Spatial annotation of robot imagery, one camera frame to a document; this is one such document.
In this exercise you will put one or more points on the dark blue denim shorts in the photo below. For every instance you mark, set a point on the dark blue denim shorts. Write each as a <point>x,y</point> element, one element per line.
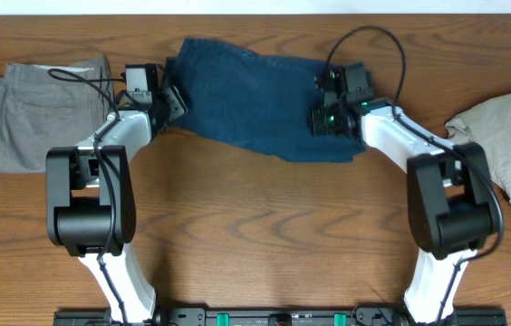
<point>253,101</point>

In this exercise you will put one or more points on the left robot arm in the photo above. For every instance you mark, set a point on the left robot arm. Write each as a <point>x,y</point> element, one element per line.
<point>89,197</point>

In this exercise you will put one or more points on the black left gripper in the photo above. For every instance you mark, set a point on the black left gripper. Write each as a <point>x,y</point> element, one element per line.
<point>173,95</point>

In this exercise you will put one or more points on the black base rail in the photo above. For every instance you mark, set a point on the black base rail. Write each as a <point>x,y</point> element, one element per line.
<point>364,315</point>

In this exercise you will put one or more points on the grey folded shorts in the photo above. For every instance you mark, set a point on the grey folded shorts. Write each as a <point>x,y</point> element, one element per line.
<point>38,113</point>

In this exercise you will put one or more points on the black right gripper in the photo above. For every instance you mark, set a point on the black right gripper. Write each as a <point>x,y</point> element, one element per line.
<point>317,124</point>

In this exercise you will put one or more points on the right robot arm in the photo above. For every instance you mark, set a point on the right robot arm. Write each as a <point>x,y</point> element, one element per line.
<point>452,208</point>

